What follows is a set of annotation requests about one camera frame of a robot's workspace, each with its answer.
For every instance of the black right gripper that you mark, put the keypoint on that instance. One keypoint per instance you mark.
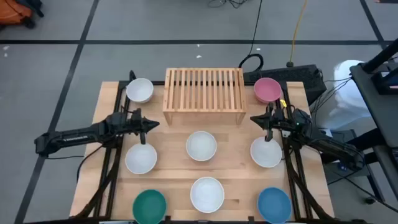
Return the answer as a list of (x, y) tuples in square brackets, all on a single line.
[(286, 121)]

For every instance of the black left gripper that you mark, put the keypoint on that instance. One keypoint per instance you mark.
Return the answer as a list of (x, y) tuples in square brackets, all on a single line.
[(122, 124)]

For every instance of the white ribbed bowl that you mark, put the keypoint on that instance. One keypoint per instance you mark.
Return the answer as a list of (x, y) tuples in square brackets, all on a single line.
[(266, 153), (207, 194), (140, 159), (139, 90), (201, 146)]

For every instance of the pink ribbed bowl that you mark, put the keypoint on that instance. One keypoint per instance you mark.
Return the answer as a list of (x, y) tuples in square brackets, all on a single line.
[(267, 89)]

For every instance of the green ribbed bowl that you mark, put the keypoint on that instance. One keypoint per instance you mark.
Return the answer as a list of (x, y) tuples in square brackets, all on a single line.
[(149, 207)]

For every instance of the blue ribbed bowl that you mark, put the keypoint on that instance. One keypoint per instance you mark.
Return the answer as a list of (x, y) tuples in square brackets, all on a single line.
[(274, 205)]

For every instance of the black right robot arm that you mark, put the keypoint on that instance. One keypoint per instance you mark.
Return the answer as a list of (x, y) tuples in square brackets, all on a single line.
[(332, 146)]

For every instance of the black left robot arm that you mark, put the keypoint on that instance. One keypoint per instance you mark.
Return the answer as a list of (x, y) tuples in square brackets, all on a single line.
[(74, 137)]

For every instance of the slatted wooden shelf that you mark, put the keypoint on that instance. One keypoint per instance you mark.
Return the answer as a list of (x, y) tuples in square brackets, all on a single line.
[(202, 116)]

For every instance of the black equipment case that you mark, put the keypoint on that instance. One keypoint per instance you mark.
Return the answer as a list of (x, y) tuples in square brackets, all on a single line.
[(295, 76)]

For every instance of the white plastic bin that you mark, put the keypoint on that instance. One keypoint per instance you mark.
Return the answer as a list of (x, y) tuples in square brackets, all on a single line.
[(348, 99)]

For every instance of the black side table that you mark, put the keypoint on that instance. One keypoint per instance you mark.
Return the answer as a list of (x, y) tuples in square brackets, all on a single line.
[(382, 118)]

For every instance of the orange bag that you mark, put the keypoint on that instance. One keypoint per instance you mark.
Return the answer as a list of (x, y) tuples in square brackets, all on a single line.
[(12, 12)]

